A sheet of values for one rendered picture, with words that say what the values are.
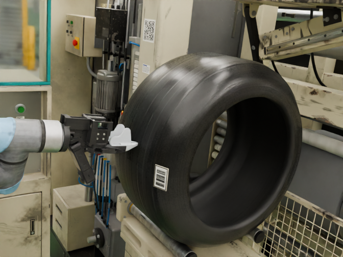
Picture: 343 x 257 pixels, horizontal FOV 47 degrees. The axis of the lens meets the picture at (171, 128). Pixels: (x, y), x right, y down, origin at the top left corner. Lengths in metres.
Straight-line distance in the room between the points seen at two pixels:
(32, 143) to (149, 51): 0.61
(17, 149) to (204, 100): 0.45
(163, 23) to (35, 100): 0.59
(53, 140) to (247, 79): 0.51
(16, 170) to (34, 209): 0.76
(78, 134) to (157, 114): 0.21
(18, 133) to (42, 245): 0.97
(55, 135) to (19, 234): 0.88
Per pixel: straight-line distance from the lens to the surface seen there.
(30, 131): 0.89
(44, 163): 1.65
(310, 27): 1.37
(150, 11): 1.36
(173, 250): 1.21
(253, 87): 1.07
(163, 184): 0.98
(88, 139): 0.95
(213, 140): 1.72
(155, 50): 1.32
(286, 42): 1.42
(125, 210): 1.41
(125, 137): 0.99
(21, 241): 1.75
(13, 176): 0.95
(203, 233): 1.14
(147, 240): 1.31
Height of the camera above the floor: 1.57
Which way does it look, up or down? 16 degrees down
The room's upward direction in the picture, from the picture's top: 6 degrees clockwise
